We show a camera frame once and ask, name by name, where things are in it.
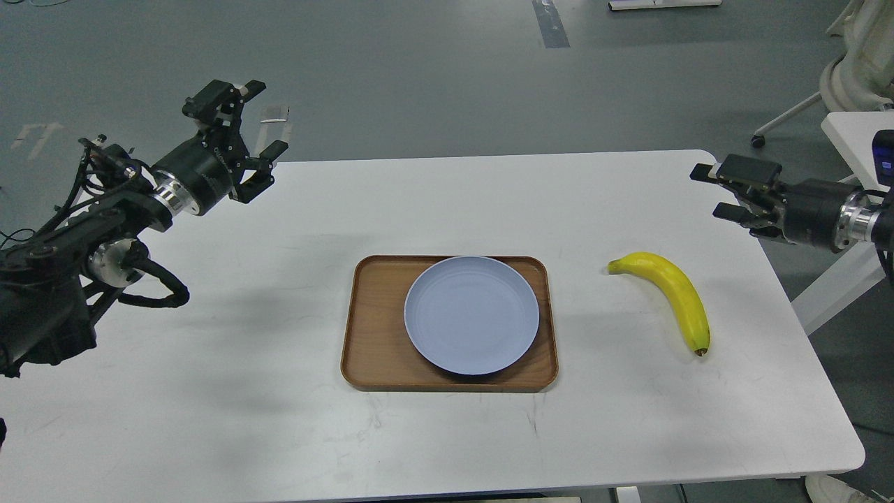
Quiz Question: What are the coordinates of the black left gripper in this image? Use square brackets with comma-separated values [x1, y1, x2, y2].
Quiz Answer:
[151, 80, 288, 216]

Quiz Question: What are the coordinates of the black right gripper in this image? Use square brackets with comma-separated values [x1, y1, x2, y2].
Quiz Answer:
[690, 155, 868, 252]

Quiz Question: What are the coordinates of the light blue plate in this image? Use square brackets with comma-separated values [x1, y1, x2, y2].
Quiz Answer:
[403, 256, 541, 376]

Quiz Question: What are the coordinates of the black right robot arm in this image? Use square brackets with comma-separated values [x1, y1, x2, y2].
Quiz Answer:
[690, 129, 893, 282]

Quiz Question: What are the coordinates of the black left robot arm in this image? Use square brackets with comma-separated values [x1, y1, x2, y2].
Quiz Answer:
[1, 80, 288, 378]

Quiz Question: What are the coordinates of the yellow banana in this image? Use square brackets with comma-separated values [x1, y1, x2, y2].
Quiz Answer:
[606, 251, 712, 357]

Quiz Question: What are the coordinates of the white office chair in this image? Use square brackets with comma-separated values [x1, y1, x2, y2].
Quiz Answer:
[750, 1, 893, 149]

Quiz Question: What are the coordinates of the white bar on floor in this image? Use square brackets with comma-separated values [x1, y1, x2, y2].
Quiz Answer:
[608, 0, 724, 12]

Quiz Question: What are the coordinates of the brown wooden tray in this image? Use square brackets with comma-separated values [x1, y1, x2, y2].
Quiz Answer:
[341, 255, 559, 393]

